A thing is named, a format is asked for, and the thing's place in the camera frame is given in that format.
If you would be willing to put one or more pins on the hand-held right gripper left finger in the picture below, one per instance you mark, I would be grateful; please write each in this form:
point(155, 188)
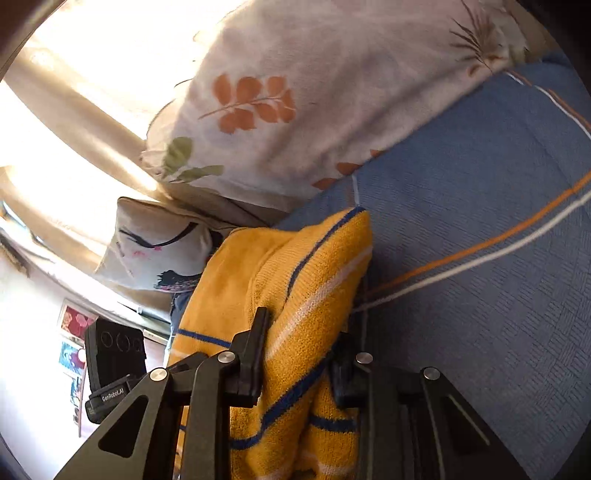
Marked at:
point(249, 364)

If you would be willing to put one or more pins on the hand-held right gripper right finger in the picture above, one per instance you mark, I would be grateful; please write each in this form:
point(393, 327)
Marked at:
point(344, 369)

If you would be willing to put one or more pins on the yellow striped knit sweater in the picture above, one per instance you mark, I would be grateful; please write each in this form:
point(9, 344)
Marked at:
point(295, 295)

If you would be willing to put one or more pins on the beige cushion with figure print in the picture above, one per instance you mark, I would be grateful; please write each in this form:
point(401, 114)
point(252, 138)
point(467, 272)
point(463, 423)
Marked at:
point(157, 251)

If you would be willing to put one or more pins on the blue quilted bed sheet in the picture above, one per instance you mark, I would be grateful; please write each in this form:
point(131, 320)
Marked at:
point(471, 258)

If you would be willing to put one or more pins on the white leaf print pillow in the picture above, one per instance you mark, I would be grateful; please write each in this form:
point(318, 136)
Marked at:
point(323, 92)

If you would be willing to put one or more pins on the blue wall picture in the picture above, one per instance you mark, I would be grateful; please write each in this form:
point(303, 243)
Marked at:
point(71, 357)

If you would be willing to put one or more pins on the red flower wall picture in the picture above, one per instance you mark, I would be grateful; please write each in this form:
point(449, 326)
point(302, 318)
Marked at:
point(76, 321)

